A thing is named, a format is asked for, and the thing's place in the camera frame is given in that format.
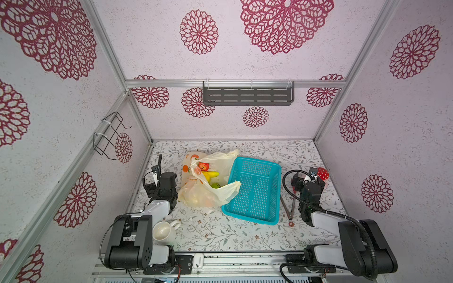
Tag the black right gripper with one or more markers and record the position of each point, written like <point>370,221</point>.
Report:
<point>299,183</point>

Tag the white ceramic mug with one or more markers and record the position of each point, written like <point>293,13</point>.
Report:
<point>164,233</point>

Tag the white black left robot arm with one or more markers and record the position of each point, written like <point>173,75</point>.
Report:
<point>131,245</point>

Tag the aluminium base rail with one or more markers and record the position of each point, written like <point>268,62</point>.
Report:
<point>235,264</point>

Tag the pink plush mushroom toy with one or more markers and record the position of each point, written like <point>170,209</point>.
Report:
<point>322,174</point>

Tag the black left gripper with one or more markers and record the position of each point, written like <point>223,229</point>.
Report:
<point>151,190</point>

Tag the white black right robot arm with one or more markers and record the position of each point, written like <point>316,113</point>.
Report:
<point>363,250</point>

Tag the black wire wall rack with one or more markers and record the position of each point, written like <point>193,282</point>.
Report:
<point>104,139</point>

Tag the yellow banana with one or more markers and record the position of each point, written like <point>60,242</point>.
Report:
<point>209,175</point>

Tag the grey wall shelf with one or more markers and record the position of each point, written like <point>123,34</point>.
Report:
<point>248,96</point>

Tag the teal plastic basket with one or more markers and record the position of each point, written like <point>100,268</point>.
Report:
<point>258,199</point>

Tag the yellow orange-print plastic bag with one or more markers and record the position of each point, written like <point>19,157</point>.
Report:
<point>196,192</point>

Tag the metal tongs red tip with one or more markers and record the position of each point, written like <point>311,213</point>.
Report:
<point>289,212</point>

